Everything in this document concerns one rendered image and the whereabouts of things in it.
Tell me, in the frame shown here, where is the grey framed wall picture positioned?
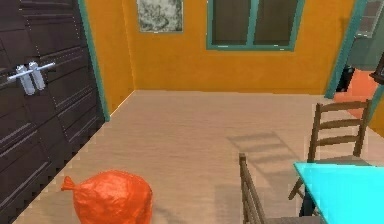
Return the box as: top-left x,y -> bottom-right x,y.
136,0 -> 185,34

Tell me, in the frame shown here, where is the brown wooden ladderback chair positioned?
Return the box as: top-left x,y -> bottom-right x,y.
238,152 -> 325,224
288,98 -> 373,201

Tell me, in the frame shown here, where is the teal framed window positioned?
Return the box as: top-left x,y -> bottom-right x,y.
205,0 -> 306,52

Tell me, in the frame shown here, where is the orange tied bag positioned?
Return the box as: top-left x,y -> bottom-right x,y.
60,170 -> 154,224

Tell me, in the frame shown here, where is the silver door handle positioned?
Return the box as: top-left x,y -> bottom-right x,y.
6,60 -> 56,96

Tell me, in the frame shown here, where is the dark brown room door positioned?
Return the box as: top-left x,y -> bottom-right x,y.
0,0 -> 106,224

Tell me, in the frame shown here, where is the cyan table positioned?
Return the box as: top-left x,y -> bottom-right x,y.
293,161 -> 384,224

